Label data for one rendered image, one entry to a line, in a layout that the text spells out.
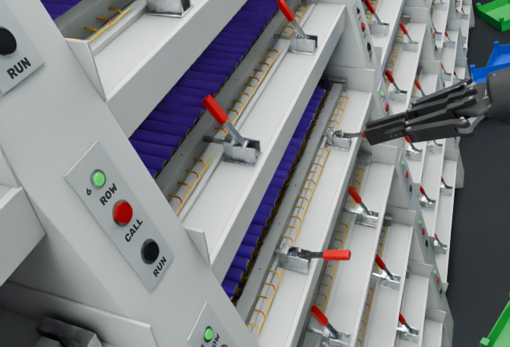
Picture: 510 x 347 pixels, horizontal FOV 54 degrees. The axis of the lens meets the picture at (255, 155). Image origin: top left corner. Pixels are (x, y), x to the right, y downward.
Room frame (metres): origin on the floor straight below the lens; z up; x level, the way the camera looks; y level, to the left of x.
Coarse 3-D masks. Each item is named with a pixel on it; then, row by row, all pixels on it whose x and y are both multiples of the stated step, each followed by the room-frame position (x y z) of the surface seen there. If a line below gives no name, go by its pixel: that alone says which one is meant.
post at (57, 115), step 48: (48, 48) 0.35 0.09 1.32; (0, 96) 0.31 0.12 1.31; (48, 96) 0.34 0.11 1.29; (96, 96) 0.37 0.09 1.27; (48, 144) 0.32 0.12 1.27; (48, 192) 0.30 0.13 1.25; (144, 192) 0.36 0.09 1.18; (48, 240) 0.30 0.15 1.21; (96, 240) 0.31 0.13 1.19; (48, 288) 0.33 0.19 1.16; (96, 288) 0.30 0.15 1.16; (144, 288) 0.31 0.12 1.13; (192, 288) 0.34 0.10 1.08; (240, 336) 0.36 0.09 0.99
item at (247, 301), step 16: (336, 96) 0.83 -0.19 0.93; (320, 128) 0.75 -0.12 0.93; (336, 128) 0.76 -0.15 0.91; (320, 144) 0.73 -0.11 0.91; (304, 160) 0.68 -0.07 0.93; (304, 176) 0.65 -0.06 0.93; (288, 192) 0.62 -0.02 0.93; (288, 208) 0.59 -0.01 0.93; (272, 224) 0.57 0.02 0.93; (272, 240) 0.54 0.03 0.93; (272, 256) 0.52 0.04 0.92; (256, 272) 0.49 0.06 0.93; (272, 272) 0.50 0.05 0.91; (256, 288) 0.47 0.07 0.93; (240, 304) 0.45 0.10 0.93; (256, 304) 0.46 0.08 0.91
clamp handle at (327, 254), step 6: (300, 252) 0.50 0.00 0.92; (306, 252) 0.50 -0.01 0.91; (312, 252) 0.50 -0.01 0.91; (318, 252) 0.49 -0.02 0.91; (324, 252) 0.49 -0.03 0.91; (330, 252) 0.48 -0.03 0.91; (336, 252) 0.48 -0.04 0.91; (342, 252) 0.47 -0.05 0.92; (348, 252) 0.47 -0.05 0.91; (306, 258) 0.50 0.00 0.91; (312, 258) 0.49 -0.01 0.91; (318, 258) 0.49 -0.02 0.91; (324, 258) 0.48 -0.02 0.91; (330, 258) 0.48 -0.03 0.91; (336, 258) 0.47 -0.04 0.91; (342, 258) 0.47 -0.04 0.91; (348, 258) 0.46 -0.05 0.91
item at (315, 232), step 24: (336, 72) 0.89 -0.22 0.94; (360, 72) 0.87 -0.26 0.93; (360, 96) 0.86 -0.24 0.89; (336, 120) 0.80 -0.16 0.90; (360, 120) 0.79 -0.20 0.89; (336, 168) 0.68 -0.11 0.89; (336, 192) 0.62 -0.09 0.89; (312, 216) 0.59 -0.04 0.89; (336, 216) 0.61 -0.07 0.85; (264, 240) 0.56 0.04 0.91; (288, 240) 0.55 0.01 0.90; (312, 240) 0.55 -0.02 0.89; (312, 264) 0.51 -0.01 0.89; (288, 288) 0.48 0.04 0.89; (312, 288) 0.49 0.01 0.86; (264, 312) 0.45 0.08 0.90; (288, 312) 0.44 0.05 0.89; (264, 336) 0.42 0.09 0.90; (288, 336) 0.41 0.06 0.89
